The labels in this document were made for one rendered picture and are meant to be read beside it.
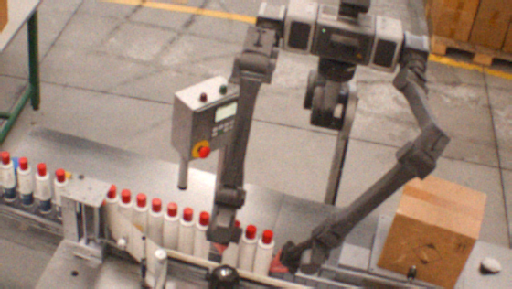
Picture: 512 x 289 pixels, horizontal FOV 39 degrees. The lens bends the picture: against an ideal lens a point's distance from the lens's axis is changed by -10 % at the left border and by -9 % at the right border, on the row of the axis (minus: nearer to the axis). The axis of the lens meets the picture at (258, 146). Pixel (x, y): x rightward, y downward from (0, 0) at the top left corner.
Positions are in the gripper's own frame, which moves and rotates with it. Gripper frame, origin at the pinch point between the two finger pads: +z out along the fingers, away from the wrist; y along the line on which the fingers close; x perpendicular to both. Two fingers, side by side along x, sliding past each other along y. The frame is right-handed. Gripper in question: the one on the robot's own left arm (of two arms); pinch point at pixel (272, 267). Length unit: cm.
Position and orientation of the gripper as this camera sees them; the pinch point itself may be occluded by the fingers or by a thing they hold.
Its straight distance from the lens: 245.8
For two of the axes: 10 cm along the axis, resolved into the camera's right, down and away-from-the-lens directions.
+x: 6.8, 6.7, 2.9
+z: -6.9, 4.7, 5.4
